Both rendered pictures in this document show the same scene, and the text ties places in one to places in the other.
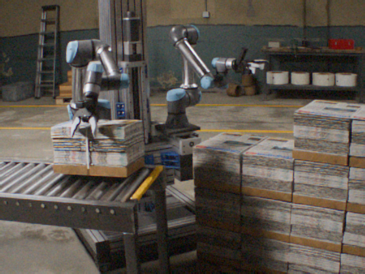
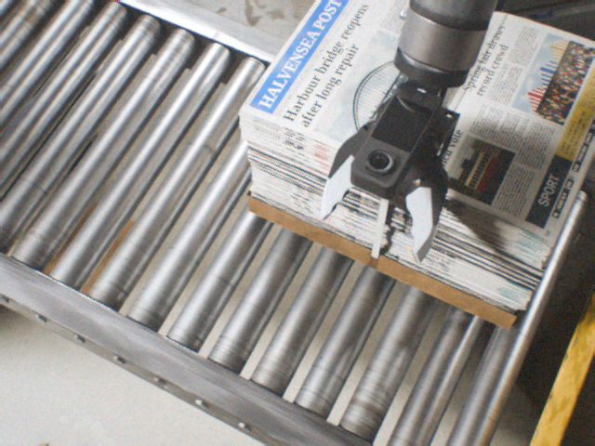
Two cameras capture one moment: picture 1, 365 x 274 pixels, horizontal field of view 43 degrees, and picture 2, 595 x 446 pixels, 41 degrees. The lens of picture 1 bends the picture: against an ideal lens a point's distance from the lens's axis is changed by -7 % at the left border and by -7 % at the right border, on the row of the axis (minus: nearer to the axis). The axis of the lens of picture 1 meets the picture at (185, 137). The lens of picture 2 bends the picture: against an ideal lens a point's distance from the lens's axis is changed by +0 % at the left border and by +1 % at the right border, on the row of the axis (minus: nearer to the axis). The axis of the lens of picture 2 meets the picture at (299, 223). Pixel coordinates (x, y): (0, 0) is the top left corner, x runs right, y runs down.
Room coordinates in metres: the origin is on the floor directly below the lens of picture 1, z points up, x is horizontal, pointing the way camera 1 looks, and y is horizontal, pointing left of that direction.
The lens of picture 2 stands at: (1.72, 0.39, 1.80)
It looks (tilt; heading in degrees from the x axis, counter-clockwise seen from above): 65 degrees down; 22
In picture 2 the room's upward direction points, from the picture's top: 7 degrees counter-clockwise
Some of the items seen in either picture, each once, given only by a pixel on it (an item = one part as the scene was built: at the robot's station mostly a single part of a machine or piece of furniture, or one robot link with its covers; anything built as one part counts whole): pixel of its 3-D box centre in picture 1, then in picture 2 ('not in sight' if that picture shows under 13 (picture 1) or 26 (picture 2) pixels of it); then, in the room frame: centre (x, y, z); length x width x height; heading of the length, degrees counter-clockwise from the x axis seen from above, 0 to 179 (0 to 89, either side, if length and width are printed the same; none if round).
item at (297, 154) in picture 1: (329, 147); not in sight; (2.32, -0.73, 0.86); 0.38 x 0.29 x 0.04; 147
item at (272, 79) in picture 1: (313, 68); not in sight; (8.32, -2.28, 0.55); 1.80 x 0.70 x 1.09; 78
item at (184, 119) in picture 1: (176, 118); not in sight; (3.08, 0.05, 0.87); 0.15 x 0.15 x 0.10
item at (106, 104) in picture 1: (100, 110); not in sight; (2.87, 0.50, 0.98); 0.13 x 0.12 x 0.14; 110
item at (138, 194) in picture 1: (148, 182); (579, 358); (2.06, 0.17, 0.81); 0.43 x 0.03 x 0.02; 168
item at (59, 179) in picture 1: (57, 183); (260, 213); (2.17, 0.63, 0.77); 0.47 x 0.05 x 0.05; 168
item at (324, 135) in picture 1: (330, 131); not in sight; (2.32, -0.74, 0.95); 0.38 x 0.29 x 0.23; 147
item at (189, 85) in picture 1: (188, 65); not in sight; (3.19, -0.03, 1.19); 0.15 x 0.12 x 0.55; 142
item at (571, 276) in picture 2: (163, 248); (547, 300); (2.32, 0.14, 0.34); 0.06 x 0.06 x 0.68; 78
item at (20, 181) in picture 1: (23, 181); (148, 162); (2.21, 0.82, 0.77); 0.47 x 0.05 x 0.05; 168
